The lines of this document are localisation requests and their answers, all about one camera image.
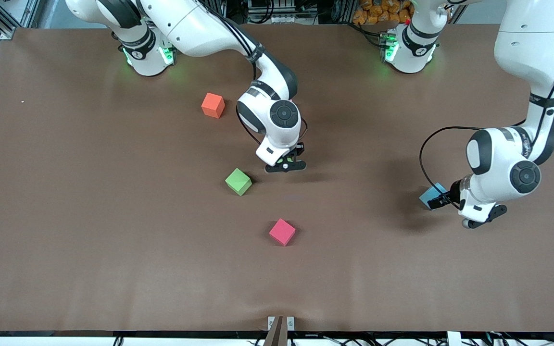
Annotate cyan foam cube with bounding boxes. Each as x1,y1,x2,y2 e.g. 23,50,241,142
419,182,449,210

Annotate brown table cover sheet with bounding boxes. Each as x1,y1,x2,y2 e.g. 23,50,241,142
0,23,554,333

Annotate tangled black cables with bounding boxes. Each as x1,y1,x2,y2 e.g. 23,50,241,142
486,323,554,346

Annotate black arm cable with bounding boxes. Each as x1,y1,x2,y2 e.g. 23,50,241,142
419,0,554,210
207,0,309,147

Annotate brown upright post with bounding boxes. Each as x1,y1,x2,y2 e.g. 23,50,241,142
264,316,288,346

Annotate metal mounting bracket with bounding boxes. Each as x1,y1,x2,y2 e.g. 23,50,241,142
267,316,295,332

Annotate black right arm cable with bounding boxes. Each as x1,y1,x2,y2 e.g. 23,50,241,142
207,0,309,147

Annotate bag of oranges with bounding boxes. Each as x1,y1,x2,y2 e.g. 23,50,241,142
353,0,412,25

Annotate metal equipment rack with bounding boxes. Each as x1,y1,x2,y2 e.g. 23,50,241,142
246,0,302,24

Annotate orange foam cube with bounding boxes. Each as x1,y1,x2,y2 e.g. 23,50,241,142
201,93,226,119

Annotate red pink foam cube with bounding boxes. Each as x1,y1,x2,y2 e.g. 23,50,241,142
269,218,297,247

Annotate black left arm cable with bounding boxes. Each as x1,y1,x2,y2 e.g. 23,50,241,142
419,0,554,210

